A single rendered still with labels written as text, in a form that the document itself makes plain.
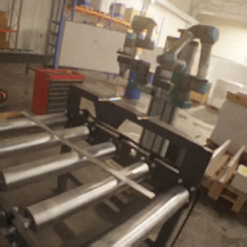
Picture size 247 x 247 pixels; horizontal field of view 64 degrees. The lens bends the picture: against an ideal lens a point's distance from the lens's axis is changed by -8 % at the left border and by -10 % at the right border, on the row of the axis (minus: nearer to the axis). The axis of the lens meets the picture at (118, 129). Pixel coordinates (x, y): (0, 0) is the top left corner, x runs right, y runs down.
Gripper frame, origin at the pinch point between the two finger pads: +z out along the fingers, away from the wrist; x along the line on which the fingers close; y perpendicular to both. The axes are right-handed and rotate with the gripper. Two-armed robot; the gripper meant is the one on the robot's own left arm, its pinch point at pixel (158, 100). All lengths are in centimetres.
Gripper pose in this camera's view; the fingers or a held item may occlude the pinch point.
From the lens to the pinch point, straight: 145.4
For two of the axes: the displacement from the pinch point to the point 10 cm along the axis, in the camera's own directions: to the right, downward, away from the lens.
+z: -2.1, 9.0, 3.7
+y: 6.6, -1.5, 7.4
